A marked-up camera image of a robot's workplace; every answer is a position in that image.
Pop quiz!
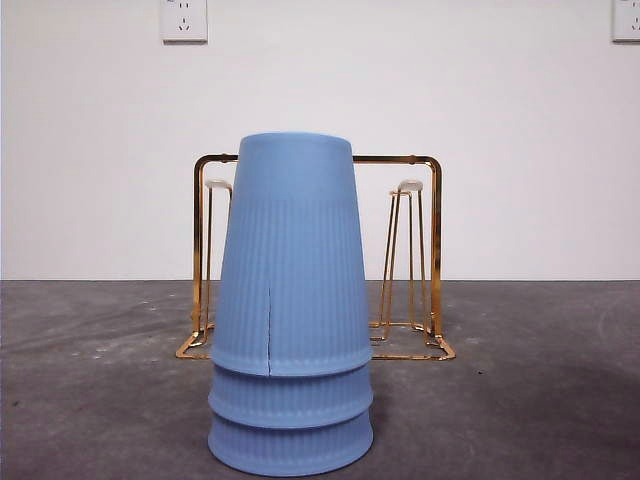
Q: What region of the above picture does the cracked blue ribbed cup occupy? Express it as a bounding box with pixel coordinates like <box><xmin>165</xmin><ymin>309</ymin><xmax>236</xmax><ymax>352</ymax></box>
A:
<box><xmin>211</xmin><ymin>132</ymin><xmax>374</xmax><ymax>378</ymax></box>

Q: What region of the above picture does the blue ribbed plastic cup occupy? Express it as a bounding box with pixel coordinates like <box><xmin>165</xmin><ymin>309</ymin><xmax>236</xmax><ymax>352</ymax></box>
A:
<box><xmin>206</xmin><ymin>411</ymin><xmax>375</xmax><ymax>477</ymax></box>
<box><xmin>207</xmin><ymin>361</ymin><xmax>375</xmax><ymax>431</ymax></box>

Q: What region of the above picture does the gold wire cup holder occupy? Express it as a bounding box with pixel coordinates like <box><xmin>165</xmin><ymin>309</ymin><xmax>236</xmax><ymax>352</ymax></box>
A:
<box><xmin>174</xmin><ymin>153</ymin><xmax>457</xmax><ymax>362</ymax></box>

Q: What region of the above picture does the white wall socket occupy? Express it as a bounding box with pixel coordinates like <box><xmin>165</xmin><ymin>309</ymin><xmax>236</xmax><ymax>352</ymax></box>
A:
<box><xmin>611</xmin><ymin>0</ymin><xmax>640</xmax><ymax>44</ymax></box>
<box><xmin>160</xmin><ymin>0</ymin><xmax>209</xmax><ymax>44</ymax></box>

